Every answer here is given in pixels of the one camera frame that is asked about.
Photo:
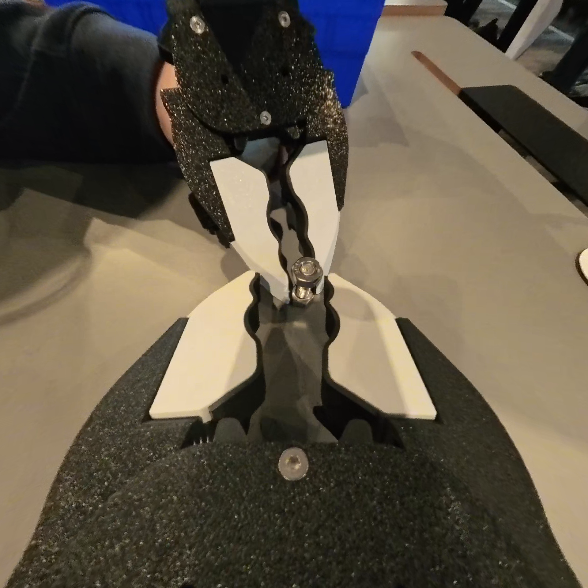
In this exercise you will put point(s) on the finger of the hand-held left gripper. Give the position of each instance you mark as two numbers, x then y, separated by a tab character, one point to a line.
248	206
317	193

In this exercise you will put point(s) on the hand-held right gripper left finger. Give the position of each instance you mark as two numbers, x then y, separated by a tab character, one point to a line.
206	358

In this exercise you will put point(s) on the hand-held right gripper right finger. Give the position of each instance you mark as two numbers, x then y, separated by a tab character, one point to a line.
381	363

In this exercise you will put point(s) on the steel hex bolt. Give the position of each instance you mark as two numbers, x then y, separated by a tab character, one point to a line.
307	268

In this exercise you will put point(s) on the blue plastic bin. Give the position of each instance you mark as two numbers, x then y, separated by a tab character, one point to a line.
353	46

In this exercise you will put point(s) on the person's left forearm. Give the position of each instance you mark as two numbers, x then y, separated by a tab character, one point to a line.
69	82

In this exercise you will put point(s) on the person's left hand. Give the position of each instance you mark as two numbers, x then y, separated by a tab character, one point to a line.
161	110

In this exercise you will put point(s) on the instruction sign stand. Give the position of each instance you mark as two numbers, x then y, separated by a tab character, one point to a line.
583	266

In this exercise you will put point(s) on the white panel leg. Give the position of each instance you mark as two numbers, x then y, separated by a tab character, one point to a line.
528	32

